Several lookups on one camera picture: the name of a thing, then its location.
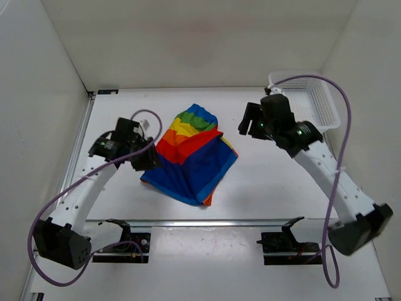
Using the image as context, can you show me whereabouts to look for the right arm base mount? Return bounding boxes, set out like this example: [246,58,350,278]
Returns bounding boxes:
[256,216,323,266]

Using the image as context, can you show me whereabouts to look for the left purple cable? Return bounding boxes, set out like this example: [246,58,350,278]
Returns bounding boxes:
[27,108,163,287]

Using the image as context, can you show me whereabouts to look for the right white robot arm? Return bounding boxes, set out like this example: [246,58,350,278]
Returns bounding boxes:
[238,94,393,256]

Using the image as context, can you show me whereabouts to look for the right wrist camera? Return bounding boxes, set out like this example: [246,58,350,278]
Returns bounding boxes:
[264,86,286,96]

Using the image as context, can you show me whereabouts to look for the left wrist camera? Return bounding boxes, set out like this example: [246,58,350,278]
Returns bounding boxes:
[139,119,150,130]

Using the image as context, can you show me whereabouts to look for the white plastic mesh basket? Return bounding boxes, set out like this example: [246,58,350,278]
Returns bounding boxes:
[268,70,341,133]

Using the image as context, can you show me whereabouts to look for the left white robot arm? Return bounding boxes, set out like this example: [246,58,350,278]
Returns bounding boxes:
[28,117,160,270]

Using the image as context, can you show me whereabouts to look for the purple cable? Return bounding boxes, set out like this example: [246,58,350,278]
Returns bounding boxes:
[266,73,352,289]
[27,108,163,287]

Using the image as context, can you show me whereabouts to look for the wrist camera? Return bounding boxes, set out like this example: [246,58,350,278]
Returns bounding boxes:
[264,86,286,96]
[139,119,150,130]

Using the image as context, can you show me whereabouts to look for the rainbow striped shorts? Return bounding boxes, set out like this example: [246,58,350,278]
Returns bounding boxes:
[140,103,238,206]

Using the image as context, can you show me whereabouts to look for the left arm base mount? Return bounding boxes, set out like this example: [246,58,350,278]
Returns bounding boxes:
[91,219,151,264]

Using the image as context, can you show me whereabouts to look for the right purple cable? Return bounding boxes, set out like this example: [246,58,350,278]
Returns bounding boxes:
[266,73,352,289]

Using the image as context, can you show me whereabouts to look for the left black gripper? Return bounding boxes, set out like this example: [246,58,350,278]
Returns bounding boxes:
[127,136,163,171]

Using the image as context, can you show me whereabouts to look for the dark label sticker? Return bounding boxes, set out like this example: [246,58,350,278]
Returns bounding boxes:
[97,89,119,95]

